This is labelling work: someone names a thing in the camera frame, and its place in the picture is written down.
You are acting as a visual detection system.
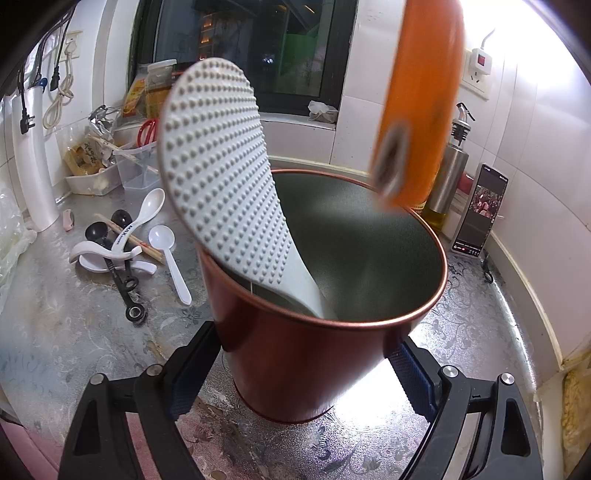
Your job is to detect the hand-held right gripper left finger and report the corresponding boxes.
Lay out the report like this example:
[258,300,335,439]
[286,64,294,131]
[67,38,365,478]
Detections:
[58,320,218,480]

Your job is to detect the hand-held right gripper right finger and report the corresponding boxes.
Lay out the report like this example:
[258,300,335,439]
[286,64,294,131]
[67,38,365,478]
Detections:
[385,337,543,480]

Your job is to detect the red metal utensil holder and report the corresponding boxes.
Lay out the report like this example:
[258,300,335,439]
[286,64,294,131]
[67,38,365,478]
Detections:
[196,168,448,423]

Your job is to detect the white long-handled plastic spoon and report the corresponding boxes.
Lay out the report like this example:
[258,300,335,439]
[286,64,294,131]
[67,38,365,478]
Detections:
[148,226,192,306]

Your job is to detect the plain white ceramic spoon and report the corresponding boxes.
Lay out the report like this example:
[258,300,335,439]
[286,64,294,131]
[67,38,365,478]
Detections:
[69,241,142,267]

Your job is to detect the black measuring spoon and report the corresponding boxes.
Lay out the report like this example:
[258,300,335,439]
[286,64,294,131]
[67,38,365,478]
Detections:
[84,222,139,296]
[111,209,148,322]

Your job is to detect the white printed ceramic spoon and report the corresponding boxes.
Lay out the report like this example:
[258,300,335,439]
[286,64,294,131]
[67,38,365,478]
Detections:
[105,188,166,260]

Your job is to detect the white dotted rice paddle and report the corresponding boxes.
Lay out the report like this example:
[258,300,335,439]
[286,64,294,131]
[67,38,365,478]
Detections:
[157,58,338,321]

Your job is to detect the orange handled peeler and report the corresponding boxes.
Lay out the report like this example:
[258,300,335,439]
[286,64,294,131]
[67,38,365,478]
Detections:
[372,0,465,213]

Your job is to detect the plastic bag of yellow grains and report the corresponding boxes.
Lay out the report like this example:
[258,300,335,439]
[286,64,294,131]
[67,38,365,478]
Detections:
[561,369,591,446]

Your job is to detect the smartphone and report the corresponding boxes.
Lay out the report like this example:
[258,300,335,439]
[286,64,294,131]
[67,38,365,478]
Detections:
[451,163,509,258]

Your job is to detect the steel oil dispenser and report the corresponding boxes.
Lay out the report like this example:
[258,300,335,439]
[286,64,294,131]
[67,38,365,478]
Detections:
[424,102,476,232]

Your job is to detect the clear plastic container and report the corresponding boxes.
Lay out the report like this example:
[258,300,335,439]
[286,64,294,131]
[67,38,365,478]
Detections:
[112,140,163,193]

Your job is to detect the clear bag of vegetables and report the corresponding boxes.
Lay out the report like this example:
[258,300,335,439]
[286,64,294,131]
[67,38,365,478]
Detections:
[0,185,38,301]

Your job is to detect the white plastic tray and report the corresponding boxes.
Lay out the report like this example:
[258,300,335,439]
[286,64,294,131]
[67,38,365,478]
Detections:
[64,164,124,196]

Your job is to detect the yellow snack packet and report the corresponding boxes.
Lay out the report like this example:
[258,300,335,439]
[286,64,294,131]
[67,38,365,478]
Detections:
[66,142,106,177]

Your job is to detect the red scissors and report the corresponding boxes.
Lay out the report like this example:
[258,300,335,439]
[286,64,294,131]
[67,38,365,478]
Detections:
[139,117,161,146]

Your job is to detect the tall white cylinder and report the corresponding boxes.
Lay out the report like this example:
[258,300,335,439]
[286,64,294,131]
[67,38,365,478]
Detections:
[13,87,61,233]

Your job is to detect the crumpled tissue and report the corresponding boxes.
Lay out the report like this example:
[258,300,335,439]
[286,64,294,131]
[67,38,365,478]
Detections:
[307,100,340,124]

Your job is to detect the yellow food pouch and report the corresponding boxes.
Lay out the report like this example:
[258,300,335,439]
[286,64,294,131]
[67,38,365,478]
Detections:
[121,76,149,120]

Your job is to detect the clear jar yellow contents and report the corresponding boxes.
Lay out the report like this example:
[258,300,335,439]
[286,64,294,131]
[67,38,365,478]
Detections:
[145,59,178,118]

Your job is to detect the black power plug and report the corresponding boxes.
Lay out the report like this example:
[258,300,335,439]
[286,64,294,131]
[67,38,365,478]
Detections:
[51,28,64,92]
[16,65,37,136]

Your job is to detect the dark framed window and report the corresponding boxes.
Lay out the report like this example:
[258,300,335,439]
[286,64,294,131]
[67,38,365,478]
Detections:
[129,0,358,118]

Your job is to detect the white wall socket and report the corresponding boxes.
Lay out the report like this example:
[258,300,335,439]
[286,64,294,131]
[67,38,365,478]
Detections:
[459,48,492,101]
[58,31,83,62]

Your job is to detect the white switch plug adapter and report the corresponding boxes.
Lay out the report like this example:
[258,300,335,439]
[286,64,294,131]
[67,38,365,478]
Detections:
[470,46,492,77]

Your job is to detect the white power cable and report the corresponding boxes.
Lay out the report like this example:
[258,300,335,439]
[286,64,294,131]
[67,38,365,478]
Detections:
[43,41,77,131]

